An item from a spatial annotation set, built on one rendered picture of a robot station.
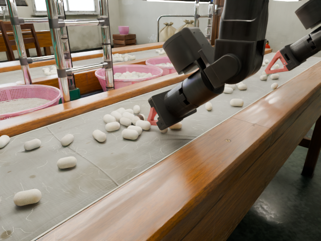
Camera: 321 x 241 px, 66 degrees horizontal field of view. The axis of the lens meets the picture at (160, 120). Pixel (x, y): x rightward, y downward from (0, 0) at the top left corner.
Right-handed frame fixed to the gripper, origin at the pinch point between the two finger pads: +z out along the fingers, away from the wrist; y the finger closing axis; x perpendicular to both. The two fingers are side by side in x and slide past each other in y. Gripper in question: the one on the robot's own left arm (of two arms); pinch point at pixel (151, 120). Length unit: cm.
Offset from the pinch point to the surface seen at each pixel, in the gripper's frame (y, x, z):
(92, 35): -336, -312, 440
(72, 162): 20.6, 1.2, -0.9
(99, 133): 11.9, -2.1, 2.1
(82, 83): -13, -30, 43
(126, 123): 3.7, -2.3, 3.8
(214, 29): -455, -149, 209
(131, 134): 7.3, 1.1, -1.1
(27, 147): 23.5, -5.7, 8.0
